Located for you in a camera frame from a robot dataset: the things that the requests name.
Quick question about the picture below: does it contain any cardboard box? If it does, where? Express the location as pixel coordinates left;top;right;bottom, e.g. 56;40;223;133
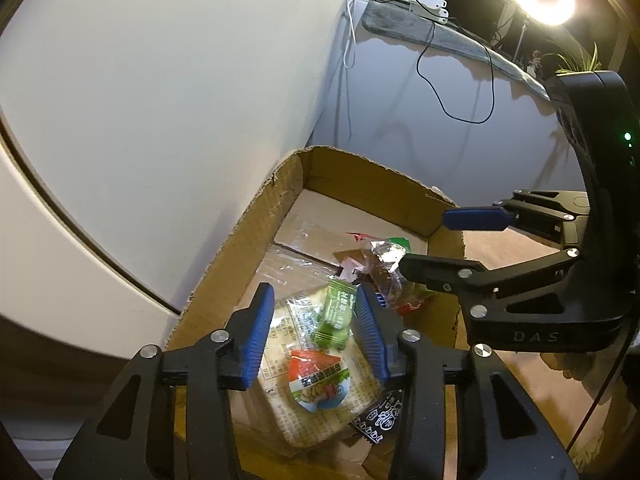
162;145;471;480

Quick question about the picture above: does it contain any clear cracker packet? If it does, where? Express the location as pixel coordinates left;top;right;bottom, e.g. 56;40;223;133
260;285;386;448

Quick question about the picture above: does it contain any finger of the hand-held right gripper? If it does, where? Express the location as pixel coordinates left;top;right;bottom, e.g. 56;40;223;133
399;249;583;318
442;189;591;248

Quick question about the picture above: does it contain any white cable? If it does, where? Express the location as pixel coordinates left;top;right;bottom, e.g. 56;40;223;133
344;0;393;68

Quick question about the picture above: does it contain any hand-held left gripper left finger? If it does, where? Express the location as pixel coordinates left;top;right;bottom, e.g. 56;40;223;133
52;282;276;480

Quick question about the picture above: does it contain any green potted plant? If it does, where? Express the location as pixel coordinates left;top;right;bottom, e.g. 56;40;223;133
555;42;601;73

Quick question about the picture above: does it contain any thin black cable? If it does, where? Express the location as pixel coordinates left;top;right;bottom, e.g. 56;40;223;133
565;310;640;453

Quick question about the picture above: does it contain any pink snack packet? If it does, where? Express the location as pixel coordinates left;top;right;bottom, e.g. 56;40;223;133
332;255;371;281

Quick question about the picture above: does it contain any green snack bar packet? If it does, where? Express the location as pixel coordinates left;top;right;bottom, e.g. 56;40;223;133
312;280;357;351

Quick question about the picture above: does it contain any black patterned candy packet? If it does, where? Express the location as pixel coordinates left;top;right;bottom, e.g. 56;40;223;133
350;387;406;445

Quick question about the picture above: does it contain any orange white snack packet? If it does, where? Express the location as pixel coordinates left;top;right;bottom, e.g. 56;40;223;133
289;349;351;413

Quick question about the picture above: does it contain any beige cloth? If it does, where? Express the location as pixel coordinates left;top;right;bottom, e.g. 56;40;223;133
540;352;601;391

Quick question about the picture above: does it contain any red snack packet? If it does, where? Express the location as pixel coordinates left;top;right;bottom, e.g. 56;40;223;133
397;290;436;316

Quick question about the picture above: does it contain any long brown chocolate bar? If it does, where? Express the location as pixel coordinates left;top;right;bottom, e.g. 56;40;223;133
365;260;411;316

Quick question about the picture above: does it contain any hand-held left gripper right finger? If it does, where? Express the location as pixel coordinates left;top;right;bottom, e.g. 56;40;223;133
352;284;581;480

